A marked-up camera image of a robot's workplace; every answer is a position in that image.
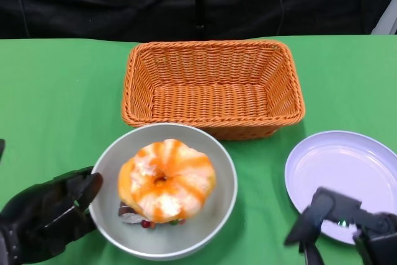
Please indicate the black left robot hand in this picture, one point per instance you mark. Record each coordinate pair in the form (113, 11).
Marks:
(46, 212)

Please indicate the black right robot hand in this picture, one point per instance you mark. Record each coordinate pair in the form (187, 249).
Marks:
(341, 206)

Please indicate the brown chocolate cake slice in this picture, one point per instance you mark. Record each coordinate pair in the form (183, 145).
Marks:
(125, 208)

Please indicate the pale grey ceramic bowl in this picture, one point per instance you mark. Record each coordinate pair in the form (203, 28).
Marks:
(186, 243)

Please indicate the lilac plate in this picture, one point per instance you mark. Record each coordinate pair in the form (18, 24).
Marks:
(341, 165)

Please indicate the orange wicker basket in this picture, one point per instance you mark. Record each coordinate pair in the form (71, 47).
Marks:
(211, 103)

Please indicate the green tablecloth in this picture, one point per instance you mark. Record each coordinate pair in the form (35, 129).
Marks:
(62, 91)

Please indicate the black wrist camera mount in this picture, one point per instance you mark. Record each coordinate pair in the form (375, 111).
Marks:
(2, 150)

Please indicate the white metal frame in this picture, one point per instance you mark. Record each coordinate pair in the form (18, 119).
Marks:
(386, 20)

